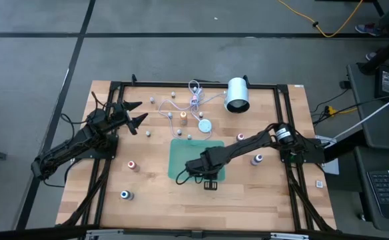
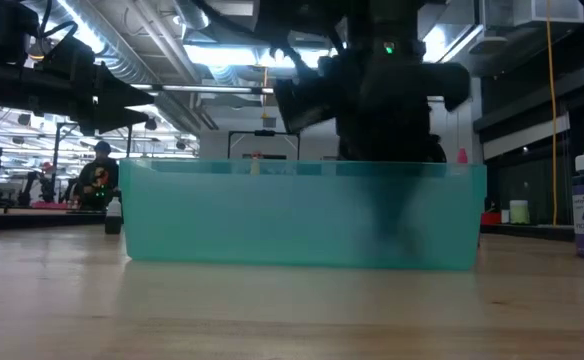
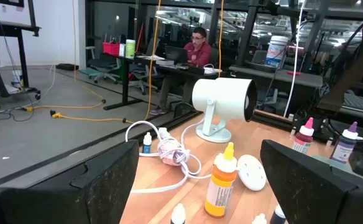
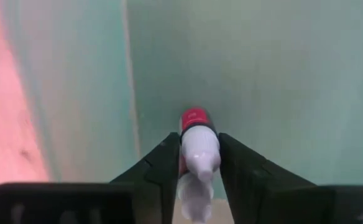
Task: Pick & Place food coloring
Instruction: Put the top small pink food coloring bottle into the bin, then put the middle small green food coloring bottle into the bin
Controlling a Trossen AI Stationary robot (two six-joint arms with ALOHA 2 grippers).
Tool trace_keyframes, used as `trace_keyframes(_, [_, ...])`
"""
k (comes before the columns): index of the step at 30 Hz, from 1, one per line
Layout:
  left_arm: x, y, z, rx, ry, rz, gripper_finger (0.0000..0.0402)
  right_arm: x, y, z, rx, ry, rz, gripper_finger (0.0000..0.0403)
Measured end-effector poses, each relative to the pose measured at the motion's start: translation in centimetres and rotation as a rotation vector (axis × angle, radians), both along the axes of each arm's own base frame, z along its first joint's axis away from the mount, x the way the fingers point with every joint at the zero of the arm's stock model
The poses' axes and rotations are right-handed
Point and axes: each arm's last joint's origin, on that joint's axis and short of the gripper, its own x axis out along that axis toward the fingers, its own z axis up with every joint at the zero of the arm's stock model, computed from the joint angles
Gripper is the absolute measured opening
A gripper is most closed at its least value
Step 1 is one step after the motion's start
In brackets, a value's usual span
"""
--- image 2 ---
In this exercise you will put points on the black background table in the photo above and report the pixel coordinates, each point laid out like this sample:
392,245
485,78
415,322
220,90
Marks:
37,220

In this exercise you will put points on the long LED light bar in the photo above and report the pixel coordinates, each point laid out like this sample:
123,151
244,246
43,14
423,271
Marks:
207,89

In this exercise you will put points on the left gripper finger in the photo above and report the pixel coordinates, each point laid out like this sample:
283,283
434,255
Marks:
117,119
119,92

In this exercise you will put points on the grey square wall panel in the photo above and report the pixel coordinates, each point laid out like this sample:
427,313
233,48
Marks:
269,122

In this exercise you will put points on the dark background bench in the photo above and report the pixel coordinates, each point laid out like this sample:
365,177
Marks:
532,232

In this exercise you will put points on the silver round air duct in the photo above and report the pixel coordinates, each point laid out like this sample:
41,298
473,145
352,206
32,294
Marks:
187,12

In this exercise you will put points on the pale green cup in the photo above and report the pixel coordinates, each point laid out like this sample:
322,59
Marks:
519,212

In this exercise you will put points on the black ceiling spotlight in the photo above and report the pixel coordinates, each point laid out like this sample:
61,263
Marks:
23,119
151,124
180,145

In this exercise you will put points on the person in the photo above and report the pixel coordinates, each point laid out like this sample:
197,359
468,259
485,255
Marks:
99,175

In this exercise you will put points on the pink flat object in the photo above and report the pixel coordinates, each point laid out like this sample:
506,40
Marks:
47,204

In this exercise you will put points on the small white cup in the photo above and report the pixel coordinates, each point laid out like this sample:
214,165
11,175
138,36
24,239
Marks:
505,217

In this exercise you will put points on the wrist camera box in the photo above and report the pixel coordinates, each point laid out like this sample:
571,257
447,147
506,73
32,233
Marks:
69,52
307,102

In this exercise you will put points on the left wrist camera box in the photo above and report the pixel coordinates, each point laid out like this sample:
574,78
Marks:
69,52

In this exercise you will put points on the red box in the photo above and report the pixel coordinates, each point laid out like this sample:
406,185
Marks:
491,218

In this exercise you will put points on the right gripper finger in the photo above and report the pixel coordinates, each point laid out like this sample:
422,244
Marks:
383,200
404,200

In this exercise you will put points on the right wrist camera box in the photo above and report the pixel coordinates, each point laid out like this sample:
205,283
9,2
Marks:
307,102

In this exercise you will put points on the low black rectangular frame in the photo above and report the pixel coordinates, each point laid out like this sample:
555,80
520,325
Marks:
264,133

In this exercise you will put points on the background black robot arm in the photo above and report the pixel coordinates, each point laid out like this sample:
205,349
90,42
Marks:
24,192

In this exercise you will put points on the teal translucent plastic bin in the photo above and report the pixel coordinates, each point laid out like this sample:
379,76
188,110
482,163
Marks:
252,220

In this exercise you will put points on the white ceiling vent box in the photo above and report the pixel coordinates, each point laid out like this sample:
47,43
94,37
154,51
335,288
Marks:
547,12

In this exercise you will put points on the tall black gantry frame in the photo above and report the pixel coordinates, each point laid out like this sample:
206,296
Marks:
56,150

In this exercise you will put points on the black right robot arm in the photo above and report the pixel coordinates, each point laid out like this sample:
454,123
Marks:
372,20

